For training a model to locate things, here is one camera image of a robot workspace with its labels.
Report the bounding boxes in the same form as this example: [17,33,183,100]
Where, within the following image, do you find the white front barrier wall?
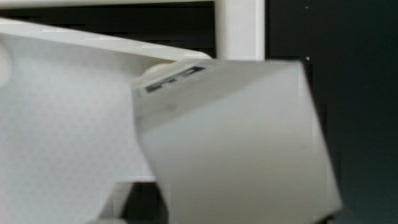
[0,0,264,61]

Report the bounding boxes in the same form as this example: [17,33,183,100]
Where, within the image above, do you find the white desk top tray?
[0,18,206,224]

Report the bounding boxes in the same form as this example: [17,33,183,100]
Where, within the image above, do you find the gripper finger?
[87,181,170,224]

